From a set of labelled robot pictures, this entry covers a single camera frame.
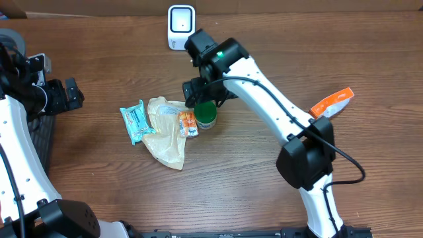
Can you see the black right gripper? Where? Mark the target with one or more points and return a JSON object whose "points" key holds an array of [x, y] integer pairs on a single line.
{"points": [[199, 87]]}

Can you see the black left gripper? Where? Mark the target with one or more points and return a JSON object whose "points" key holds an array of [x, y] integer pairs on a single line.
{"points": [[60, 102]]}

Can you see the green lid jar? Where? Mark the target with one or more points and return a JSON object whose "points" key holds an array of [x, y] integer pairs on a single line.
{"points": [[206, 115]]}

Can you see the small orange white packet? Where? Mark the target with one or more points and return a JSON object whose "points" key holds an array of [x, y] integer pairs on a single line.
{"points": [[188, 125]]}

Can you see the beige plastic bag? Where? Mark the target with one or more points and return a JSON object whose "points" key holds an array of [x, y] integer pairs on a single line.
{"points": [[166, 145]]}

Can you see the teal wipes packet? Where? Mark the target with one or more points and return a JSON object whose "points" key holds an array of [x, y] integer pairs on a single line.
{"points": [[136, 122]]}

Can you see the orange white box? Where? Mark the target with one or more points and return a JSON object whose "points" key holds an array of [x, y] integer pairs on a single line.
{"points": [[332, 104]]}

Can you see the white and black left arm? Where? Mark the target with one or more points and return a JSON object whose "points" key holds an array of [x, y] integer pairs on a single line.
{"points": [[30, 205]]}

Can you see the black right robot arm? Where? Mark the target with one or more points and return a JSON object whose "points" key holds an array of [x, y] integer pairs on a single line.
{"points": [[228, 71]]}

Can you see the white barcode scanner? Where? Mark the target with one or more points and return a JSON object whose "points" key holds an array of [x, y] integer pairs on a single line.
{"points": [[181, 24]]}

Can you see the grey plastic mesh basket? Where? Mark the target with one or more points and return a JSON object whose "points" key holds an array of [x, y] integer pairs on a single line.
{"points": [[41, 129]]}

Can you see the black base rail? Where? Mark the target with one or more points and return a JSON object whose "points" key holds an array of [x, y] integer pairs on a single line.
{"points": [[292, 232]]}

